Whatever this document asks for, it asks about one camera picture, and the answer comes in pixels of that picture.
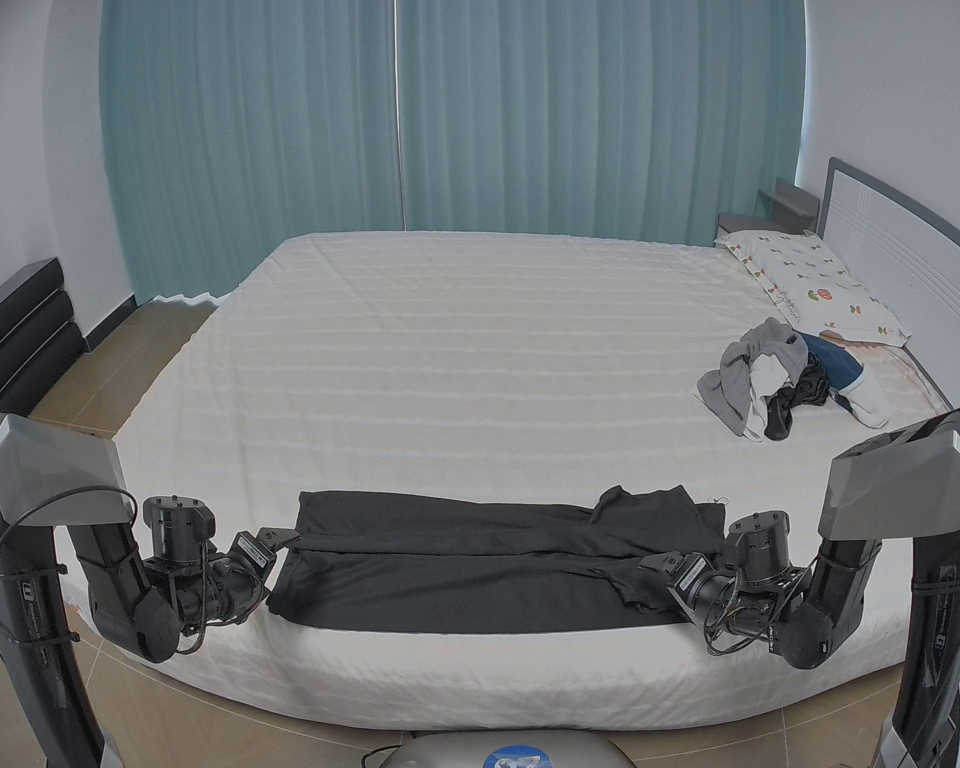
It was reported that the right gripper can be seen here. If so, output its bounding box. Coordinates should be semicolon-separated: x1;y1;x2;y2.
637;552;740;627

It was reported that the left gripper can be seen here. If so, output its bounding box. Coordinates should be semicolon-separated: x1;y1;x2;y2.
217;527;303;612

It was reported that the black T-shirt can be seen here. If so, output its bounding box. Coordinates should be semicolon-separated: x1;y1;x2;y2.
266;485;727;635

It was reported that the pile of clothes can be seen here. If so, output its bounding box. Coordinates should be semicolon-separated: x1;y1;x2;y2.
697;316;891;442

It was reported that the bed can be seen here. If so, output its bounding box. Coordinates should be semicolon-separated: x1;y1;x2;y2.
63;156;960;732

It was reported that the black chest of drawers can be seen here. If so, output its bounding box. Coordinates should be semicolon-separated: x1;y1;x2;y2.
0;257;90;417

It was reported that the white printed pillow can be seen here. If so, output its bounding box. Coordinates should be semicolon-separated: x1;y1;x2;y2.
712;228;912;348

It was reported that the grey bedside table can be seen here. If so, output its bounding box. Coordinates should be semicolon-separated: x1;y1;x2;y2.
716;180;820;237

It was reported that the blue-green curtain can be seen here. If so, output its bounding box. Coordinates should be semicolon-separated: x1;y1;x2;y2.
397;0;807;245
101;0;410;305

